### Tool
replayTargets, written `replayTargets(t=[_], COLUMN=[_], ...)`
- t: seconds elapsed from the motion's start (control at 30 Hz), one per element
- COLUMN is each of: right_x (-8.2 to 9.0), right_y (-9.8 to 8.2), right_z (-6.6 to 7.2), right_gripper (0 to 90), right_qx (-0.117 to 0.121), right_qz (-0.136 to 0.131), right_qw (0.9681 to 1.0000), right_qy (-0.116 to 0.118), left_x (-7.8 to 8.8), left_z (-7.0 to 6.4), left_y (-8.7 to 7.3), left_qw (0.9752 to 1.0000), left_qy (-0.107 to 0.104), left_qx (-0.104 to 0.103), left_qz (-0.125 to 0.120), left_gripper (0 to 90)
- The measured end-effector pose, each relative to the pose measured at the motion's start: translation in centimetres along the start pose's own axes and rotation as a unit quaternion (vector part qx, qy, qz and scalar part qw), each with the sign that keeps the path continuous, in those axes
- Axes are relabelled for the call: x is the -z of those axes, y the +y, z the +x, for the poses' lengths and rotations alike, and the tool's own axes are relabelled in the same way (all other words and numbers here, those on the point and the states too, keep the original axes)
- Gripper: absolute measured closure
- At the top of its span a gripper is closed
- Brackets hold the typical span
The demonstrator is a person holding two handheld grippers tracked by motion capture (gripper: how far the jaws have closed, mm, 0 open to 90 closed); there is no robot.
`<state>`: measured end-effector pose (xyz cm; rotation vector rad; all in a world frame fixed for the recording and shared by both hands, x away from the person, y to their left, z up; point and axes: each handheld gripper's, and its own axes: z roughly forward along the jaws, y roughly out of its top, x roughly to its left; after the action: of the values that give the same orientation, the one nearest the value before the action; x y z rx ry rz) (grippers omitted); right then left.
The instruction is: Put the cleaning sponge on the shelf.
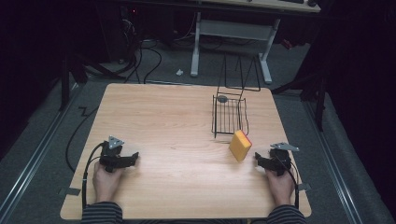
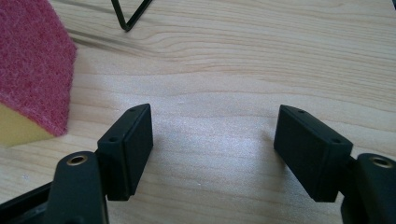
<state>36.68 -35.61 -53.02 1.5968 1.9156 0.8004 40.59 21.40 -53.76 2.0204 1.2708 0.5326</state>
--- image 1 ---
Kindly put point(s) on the crumpled white paper scrap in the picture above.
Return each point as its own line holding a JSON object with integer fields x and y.
{"x": 179, "y": 72}

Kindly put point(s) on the yellow sponge with red side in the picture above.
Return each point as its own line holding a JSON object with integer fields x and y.
{"x": 239, "y": 145}

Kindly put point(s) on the metal floor rail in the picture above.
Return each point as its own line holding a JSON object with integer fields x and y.
{"x": 333, "y": 161}
{"x": 34, "y": 155}

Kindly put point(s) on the person's right hand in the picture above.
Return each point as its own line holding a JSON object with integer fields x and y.
{"x": 280, "y": 188}

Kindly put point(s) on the person's left hand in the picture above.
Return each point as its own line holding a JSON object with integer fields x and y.
{"x": 106, "y": 183}

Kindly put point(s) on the black metal stand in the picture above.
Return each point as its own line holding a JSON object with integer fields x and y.
{"x": 317, "y": 93}
{"x": 67, "y": 77}

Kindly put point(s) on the grey suction cup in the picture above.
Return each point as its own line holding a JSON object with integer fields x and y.
{"x": 222, "y": 99}

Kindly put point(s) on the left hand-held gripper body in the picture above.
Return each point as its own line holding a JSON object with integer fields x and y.
{"x": 112, "y": 155}

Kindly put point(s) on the dark computer tower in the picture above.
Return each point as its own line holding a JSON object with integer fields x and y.
{"x": 120, "y": 31}

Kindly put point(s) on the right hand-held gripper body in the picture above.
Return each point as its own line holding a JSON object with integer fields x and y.
{"x": 281, "y": 157}

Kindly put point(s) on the grey tape piece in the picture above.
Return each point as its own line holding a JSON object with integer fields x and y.
{"x": 71, "y": 191}
{"x": 304, "y": 187}

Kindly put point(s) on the white metal frame desk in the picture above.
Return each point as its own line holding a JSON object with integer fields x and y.
{"x": 233, "y": 29}

